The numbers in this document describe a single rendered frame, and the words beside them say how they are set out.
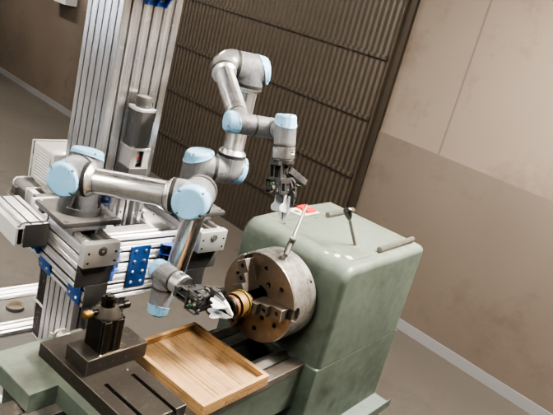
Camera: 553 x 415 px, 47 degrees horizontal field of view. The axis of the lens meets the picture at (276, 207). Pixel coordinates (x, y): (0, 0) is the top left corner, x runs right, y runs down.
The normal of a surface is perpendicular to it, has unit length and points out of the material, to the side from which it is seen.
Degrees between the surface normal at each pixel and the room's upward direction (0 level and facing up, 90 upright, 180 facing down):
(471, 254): 90
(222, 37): 90
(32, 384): 0
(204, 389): 0
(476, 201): 90
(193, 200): 89
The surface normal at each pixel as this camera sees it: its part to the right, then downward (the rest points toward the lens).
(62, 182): -0.25, 0.26
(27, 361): 0.25, -0.92
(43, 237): 0.67, 0.39
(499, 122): -0.69, 0.06
